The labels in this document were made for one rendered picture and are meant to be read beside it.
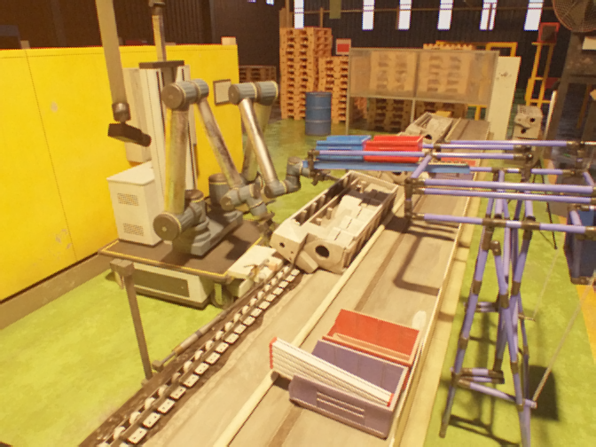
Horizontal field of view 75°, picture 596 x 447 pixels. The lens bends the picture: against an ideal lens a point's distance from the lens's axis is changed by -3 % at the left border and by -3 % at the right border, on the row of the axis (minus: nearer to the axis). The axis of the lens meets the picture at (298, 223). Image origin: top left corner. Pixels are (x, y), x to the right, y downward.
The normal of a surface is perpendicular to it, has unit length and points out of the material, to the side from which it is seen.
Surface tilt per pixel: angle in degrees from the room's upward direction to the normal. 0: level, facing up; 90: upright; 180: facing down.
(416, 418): 0
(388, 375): 88
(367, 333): 88
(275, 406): 0
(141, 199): 90
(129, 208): 90
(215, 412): 0
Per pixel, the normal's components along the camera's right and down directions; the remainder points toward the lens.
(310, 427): 0.00, -0.91
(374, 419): -0.45, 0.40
